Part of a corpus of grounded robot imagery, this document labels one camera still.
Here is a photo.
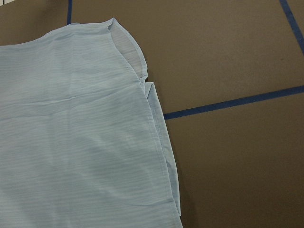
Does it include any light blue button shirt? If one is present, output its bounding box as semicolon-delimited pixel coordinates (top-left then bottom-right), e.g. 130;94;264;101
0;18;182;228

